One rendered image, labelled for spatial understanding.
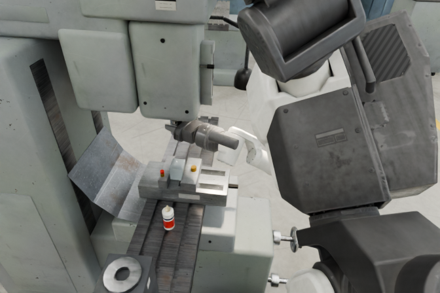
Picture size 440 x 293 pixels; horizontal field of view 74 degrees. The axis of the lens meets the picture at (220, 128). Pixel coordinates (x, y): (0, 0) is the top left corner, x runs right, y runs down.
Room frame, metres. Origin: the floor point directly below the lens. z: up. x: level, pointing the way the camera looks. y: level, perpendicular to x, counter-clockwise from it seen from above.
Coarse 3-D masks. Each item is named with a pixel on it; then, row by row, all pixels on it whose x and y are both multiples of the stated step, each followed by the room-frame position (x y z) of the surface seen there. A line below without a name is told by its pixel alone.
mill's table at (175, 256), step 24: (216, 120) 1.38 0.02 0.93; (168, 144) 1.15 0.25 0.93; (192, 144) 1.17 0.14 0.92; (144, 216) 0.70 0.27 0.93; (192, 216) 0.71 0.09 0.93; (144, 240) 0.61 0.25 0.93; (168, 240) 0.61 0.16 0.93; (192, 240) 0.61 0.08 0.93; (168, 264) 0.52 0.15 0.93; (192, 264) 0.52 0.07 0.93; (168, 288) 0.44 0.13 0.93
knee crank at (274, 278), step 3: (273, 273) 0.72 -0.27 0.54; (276, 273) 0.72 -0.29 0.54; (270, 276) 0.73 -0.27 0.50; (273, 276) 0.71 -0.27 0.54; (276, 276) 0.71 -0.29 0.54; (270, 279) 0.70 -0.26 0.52; (273, 279) 0.70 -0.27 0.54; (276, 279) 0.70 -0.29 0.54; (279, 279) 0.70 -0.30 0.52; (282, 279) 0.71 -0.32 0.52; (285, 279) 0.71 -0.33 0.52; (288, 279) 0.71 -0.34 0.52; (270, 282) 0.70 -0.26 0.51; (273, 282) 0.69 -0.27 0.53; (276, 282) 0.69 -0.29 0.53; (279, 282) 0.70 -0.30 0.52; (282, 282) 0.70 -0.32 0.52; (285, 282) 0.70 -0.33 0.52; (270, 285) 0.69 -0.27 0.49; (273, 285) 0.68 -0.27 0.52; (276, 285) 0.68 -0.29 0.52
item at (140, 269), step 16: (112, 256) 0.43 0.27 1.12; (128, 256) 0.42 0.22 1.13; (144, 256) 0.43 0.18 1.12; (112, 272) 0.38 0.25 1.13; (128, 272) 0.39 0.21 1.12; (144, 272) 0.39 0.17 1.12; (96, 288) 0.34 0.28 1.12; (112, 288) 0.34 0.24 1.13; (128, 288) 0.34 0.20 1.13; (144, 288) 0.35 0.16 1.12
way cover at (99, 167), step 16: (96, 144) 0.95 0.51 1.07; (112, 144) 1.02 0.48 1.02; (80, 160) 0.83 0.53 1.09; (96, 160) 0.89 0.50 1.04; (112, 160) 0.95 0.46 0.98; (128, 160) 1.02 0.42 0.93; (80, 176) 0.78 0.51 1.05; (96, 176) 0.83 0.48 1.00; (112, 176) 0.89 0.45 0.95; (128, 176) 0.94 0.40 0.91; (96, 192) 0.78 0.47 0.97; (112, 192) 0.82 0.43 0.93; (128, 192) 0.86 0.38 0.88; (112, 208) 0.76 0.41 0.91; (128, 208) 0.78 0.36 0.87
